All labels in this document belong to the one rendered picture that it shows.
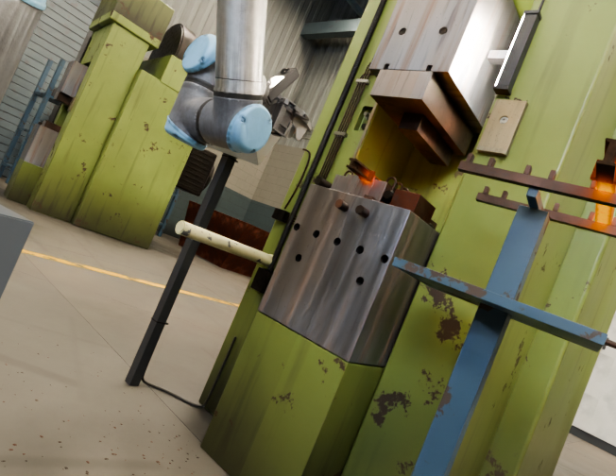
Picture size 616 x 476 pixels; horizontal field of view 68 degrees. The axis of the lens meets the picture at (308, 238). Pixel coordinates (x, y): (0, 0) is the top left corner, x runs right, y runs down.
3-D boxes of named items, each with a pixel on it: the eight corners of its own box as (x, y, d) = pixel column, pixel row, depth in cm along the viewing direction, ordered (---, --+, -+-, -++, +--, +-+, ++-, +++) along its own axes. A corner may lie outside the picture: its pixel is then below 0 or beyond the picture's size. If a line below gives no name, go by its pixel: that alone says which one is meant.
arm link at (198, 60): (172, 72, 93) (191, 27, 94) (216, 103, 103) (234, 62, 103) (197, 74, 87) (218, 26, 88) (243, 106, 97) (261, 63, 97)
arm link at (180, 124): (184, 138, 86) (211, 78, 87) (151, 129, 93) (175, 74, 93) (219, 158, 94) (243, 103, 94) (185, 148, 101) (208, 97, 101)
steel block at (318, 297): (348, 362, 123) (411, 210, 125) (257, 309, 147) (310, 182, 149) (427, 373, 166) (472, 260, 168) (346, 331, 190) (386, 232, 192)
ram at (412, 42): (475, 73, 132) (525, -51, 134) (367, 68, 157) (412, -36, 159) (509, 138, 164) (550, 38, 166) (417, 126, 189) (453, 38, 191)
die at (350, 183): (377, 205, 139) (388, 179, 139) (328, 192, 152) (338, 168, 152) (429, 243, 171) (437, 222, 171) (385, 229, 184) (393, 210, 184)
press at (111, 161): (19, 209, 474) (132, -42, 486) (-8, 187, 557) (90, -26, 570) (190, 263, 635) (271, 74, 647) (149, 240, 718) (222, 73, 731)
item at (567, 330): (604, 345, 76) (607, 334, 76) (391, 264, 98) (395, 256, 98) (597, 352, 101) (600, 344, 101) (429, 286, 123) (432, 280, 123)
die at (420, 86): (421, 99, 140) (433, 71, 141) (369, 94, 153) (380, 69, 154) (465, 156, 173) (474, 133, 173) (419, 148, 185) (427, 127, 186)
